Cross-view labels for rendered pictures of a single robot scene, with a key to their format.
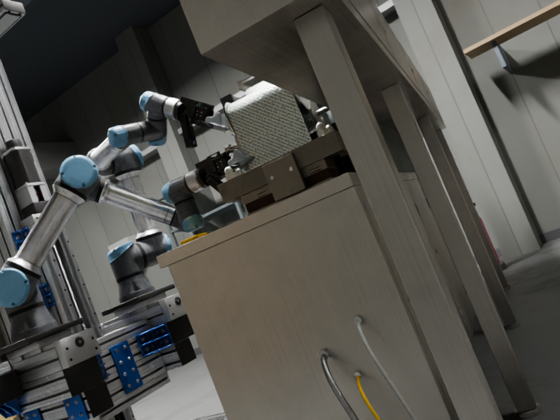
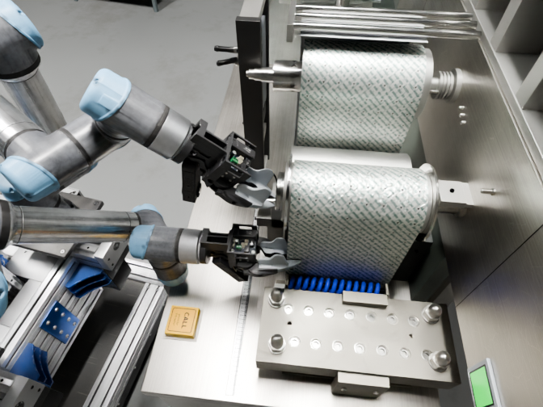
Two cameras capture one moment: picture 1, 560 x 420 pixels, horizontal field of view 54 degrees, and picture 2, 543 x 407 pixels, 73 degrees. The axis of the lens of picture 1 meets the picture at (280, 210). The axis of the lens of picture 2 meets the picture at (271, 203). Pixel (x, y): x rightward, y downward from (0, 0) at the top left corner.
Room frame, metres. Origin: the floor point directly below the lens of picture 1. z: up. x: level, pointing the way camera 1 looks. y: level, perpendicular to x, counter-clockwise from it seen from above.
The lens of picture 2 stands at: (1.48, 0.17, 1.81)
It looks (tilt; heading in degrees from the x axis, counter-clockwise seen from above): 53 degrees down; 346
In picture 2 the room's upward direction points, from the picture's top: straight up
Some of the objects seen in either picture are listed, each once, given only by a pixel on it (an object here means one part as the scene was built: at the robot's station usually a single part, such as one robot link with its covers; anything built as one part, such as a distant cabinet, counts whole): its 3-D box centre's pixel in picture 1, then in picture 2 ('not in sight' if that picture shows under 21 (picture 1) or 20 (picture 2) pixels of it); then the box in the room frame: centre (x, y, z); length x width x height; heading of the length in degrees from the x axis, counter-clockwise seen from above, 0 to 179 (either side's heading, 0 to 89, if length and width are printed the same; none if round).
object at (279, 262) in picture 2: (239, 157); (279, 260); (1.84, 0.06, 1.12); 0.09 x 0.03 x 0.06; 69
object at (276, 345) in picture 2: (229, 173); (276, 341); (1.69, 0.10, 1.05); 0.04 x 0.04 x 0.04
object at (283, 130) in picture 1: (275, 142); (342, 259); (1.81, -0.07, 1.11); 0.23 x 0.01 x 0.18; 70
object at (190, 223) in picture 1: (189, 216); (166, 259); (1.96, 0.31, 1.01); 0.11 x 0.08 x 0.11; 18
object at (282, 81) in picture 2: not in sight; (288, 76); (2.15, -0.04, 1.33); 0.06 x 0.06 x 0.06; 70
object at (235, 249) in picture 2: (215, 168); (230, 248); (1.89, 0.15, 1.12); 0.12 x 0.08 x 0.09; 70
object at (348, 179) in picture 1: (347, 202); (310, 74); (2.78, -0.33, 0.88); 2.52 x 0.66 x 0.04; 160
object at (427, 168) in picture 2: (299, 89); (422, 203); (1.82, -0.21, 1.25); 0.15 x 0.01 x 0.15; 160
